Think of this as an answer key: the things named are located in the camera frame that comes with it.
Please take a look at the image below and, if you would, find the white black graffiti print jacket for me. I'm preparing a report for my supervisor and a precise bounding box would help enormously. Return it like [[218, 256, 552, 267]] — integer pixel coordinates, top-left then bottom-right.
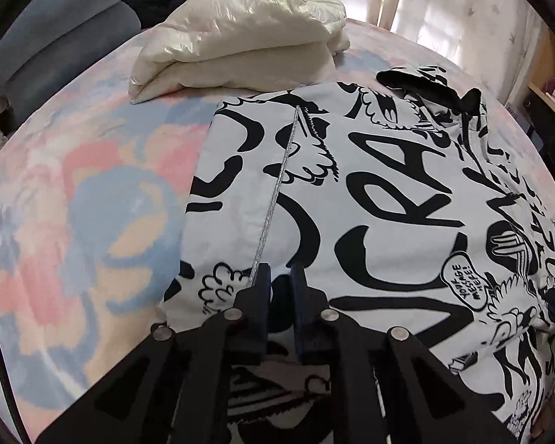
[[162, 66, 555, 443]]

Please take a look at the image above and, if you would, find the person right hand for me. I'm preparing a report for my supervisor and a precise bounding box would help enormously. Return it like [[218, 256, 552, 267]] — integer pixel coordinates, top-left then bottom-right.
[[524, 369, 555, 442]]

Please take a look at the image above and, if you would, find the pastel patterned bed blanket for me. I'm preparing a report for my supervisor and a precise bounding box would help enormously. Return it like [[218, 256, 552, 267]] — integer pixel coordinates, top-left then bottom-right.
[[0, 22, 555, 443]]

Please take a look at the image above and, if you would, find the wooden curved shelf desk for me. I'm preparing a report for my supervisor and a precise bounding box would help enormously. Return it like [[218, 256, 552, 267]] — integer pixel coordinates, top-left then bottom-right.
[[528, 28, 555, 114]]

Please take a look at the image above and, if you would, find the cream puffer jacket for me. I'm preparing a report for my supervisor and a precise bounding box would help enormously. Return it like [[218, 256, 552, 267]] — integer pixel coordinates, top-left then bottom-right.
[[128, 0, 350, 103]]

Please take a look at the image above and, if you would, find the white patterned window curtain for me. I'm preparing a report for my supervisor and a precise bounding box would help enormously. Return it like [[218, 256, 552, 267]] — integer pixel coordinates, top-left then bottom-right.
[[341, 0, 545, 104]]

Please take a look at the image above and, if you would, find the blue grey pillow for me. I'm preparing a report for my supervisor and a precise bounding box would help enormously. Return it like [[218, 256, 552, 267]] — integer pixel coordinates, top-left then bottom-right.
[[0, 0, 140, 127]]

